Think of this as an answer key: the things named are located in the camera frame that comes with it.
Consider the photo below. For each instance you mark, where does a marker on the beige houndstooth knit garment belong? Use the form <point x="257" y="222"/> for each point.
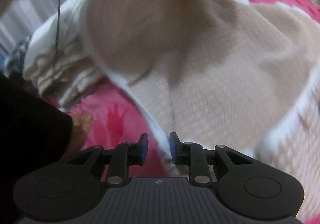
<point x="213" y="71"/>

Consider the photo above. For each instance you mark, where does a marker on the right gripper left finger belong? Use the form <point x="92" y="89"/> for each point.
<point x="122" y="157"/>

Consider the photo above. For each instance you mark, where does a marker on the red floral bed sheet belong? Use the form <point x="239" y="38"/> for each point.
<point x="109" y="117"/>

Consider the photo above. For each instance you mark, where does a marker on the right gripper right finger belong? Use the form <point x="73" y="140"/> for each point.
<point x="192" y="155"/>

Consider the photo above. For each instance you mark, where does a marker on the grey white curtain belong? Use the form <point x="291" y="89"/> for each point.
<point x="22" y="19"/>

